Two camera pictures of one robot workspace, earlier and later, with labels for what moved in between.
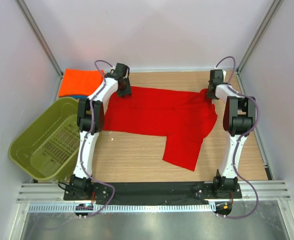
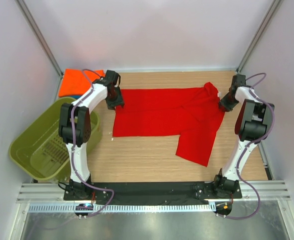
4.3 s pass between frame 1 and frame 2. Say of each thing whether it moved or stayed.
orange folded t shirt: stayed
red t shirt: moved
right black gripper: moved
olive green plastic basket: stayed
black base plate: stayed
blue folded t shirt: stayed
